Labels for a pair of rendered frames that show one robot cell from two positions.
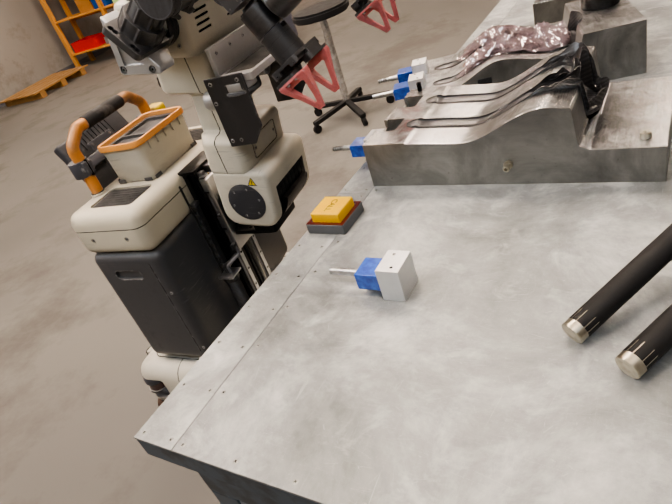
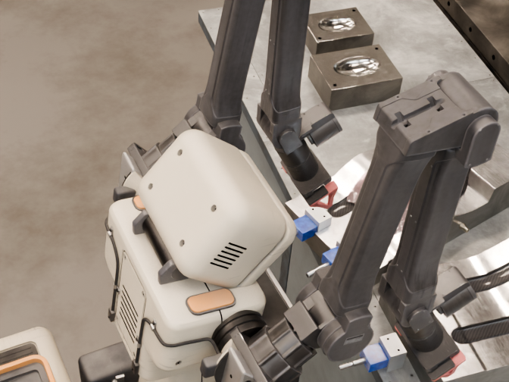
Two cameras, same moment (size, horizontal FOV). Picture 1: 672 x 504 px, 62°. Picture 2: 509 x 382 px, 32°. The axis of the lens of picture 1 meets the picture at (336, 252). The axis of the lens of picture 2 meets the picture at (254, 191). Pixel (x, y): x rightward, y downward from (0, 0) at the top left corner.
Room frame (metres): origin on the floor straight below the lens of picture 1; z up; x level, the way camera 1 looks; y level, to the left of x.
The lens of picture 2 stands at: (0.87, 0.88, 2.30)
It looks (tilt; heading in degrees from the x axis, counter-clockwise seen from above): 46 degrees down; 299
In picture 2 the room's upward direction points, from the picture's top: 5 degrees clockwise
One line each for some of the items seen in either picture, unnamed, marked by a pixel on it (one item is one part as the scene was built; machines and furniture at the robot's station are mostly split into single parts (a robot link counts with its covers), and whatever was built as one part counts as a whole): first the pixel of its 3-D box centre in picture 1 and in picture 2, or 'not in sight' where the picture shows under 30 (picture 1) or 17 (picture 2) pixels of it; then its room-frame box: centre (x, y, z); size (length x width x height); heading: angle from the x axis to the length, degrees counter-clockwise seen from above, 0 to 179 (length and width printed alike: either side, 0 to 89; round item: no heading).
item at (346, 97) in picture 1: (337, 62); not in sight; (3.70, -0.43, 0.36); 0.60 x 0.57 x 0.72; 62
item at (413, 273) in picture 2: not in sight; (429, 216); (1.07, 0.01, 1.40); 0.11 x 0.06 x 0.43; 148
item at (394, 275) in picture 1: (367, 273); not in sight; (0.67, -0.03, 0.83); 0.13 x 0.05 x 0.05; 51
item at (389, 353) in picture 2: (358, 147); (369, 358); (1.13, -0.12, 0.83); 0.13 x 0.05 x 0.05; 53
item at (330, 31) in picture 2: not in sight; (335, 32); (1.70, -1.03, 0.83); 0.17 x 0.13 x 0.06; 51
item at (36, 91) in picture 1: (46, 86); not in sight; (9.55, 3.41, 0.06); 1.25 x 0.86 x 0.11; 148
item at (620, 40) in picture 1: (513, 56); (407, 194); (1.26, -0.55, 0.85); 0.50 x 0.26 x 0.11; 68
